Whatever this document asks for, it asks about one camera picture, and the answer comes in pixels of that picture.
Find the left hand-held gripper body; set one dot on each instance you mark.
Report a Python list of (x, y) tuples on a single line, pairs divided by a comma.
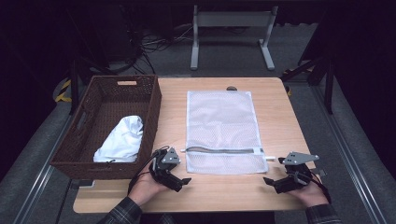
[(162, 174)]

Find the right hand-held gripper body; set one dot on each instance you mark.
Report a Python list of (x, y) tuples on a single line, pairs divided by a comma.
[(295, 180)]

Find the white cloth garment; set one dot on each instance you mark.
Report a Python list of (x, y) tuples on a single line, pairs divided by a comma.
[(123, 140)]

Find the white mesh laundry bag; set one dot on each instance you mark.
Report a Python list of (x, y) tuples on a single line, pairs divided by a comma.
[(221, 124)]

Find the brown wicker basket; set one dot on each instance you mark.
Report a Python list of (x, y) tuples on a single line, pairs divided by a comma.
[(106, 99)]

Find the person's left hand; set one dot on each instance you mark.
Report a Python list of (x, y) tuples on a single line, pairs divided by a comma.
[(144, 186)]

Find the person's right hand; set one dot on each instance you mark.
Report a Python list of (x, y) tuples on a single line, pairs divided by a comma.
[(311, 196)]

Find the black metal stand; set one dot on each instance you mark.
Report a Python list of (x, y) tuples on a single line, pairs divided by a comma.
[(328, 90), (74, 87)]

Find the yellow black hazard tape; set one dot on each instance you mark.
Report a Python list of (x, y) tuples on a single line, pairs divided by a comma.
[(63, 91)]

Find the grey metal table bracket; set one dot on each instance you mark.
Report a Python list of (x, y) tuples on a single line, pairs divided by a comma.
[(320, 172), (82, 184)]

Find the grey metal floor rail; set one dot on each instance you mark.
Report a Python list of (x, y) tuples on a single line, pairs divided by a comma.
[(40, 183), (348, 155)]

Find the grey metal stand frame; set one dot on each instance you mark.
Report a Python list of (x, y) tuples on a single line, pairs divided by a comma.
[(233, 18)]

